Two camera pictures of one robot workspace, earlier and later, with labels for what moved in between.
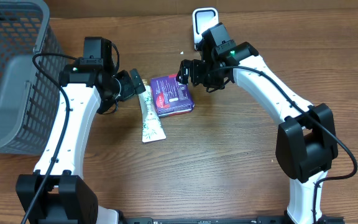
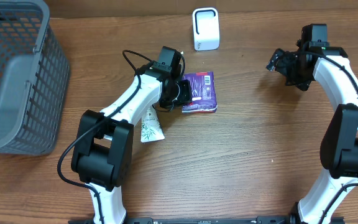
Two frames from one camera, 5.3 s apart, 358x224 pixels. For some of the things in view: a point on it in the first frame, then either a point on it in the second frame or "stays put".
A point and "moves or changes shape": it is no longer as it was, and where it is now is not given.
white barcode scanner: x=203 y=18 stays put
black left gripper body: x=127 y=86 to x=181 y=94
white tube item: x=151 y=129 stays put
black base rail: x=259 y=219 stays put
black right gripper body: x=197 y=72 to x=297 y=72
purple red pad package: x=169 y=97 moves or changes shape
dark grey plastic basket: x=18 y=104 stays put
